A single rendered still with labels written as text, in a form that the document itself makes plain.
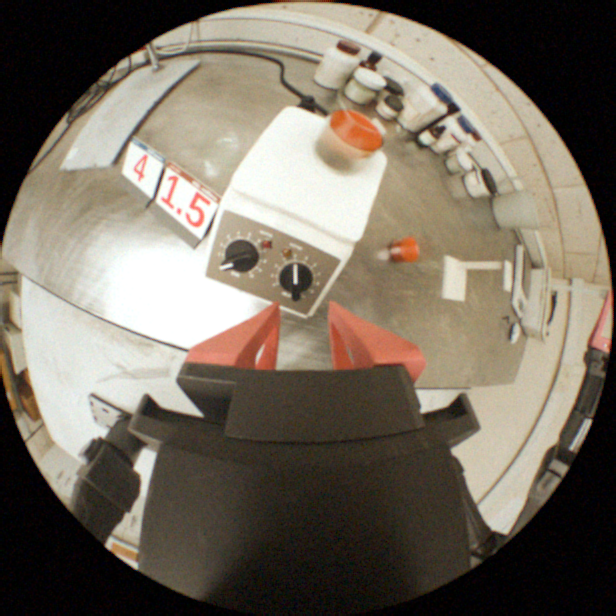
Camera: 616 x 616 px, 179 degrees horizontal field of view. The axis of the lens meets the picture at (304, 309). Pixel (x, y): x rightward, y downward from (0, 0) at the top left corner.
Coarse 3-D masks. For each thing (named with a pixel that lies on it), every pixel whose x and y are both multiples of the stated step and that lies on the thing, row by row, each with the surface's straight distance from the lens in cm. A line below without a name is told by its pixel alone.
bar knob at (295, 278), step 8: (288, 264) 19; (296, 264) 18; (280, 272) 19; (288, 272) 18; (296, 272) 17; (304, 272) 18; (280, 280) 19; (288, 280) 19; (296, 280) 17; (304, 280) 19; (312, 280) 19; (288, 288) 19; (296, 288) 18; (304, 288) 19; (296, 296) 18
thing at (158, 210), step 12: (180, 168) 25; (156, 204) 29; (216, 204) 22; (156, 216) 28; (168, 216) 27; (168, 228) 27; (180, 228) 26; (192, 228) 25; (204, 228) 24; (192, 240) 25
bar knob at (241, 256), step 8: (240, 240) 18; (232, 248) 18; (240, 248) 18; (248, 248) 18; (232, 256) 18; (240, 256) 17; (248, 256) 17; (256, 256) 18; (224, 264) 18; (232, 264) 18; (240, 264) 17; (248, 264) 19; (240, 272) 19
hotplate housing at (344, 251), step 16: (224, 208) 18; (240, 208) 18; (256, 208) 18; (272, 208) 18; (272, 224) 18; (288, 224) 18; (304, 224) 18; (304, 240) 18; (320, 240) 18; (336, 240) 18; (208, 256) 20; (336, 256) 19; (336, 272) 19
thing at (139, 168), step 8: (128, 152) 34; (136, 152) 32; (144, 152) 31; (128, 160) 34; (136, 160) 32; (144, 160) 30; (152, 160) 29; (128, 168) 34; (136, 168) 32; (144, 168) 30; (152, 168) 29; (136, 176) 32; (144, 176) 30; (152, 176) 29; (144, 184) 30; (152, 184) 29
